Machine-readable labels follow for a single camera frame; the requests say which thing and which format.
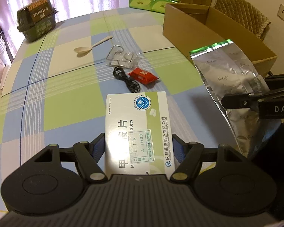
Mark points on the beige plastic spoon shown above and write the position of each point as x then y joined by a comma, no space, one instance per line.
81,51

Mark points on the dark green instant noodle bowl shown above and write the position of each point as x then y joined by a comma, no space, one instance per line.
36,19

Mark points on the brown cardboard box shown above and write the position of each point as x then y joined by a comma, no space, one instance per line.
189,27

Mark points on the small white medicine box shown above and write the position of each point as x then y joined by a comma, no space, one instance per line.
138,137

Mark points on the bagged metal wire holder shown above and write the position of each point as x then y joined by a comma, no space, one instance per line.
118,56

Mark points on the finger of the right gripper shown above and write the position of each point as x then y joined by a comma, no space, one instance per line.
275,79
255,100

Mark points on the silver foil pouch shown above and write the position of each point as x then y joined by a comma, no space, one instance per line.
226,70

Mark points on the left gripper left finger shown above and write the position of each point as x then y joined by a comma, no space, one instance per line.
87,155

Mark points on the quilted brown chair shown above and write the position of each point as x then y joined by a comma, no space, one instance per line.
246,15

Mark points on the red snack packet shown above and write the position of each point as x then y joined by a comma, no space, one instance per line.
142,76

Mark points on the checkered blue green tablecloth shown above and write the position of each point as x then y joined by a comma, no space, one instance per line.
52,95

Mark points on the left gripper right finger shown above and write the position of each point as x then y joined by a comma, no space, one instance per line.
189,157

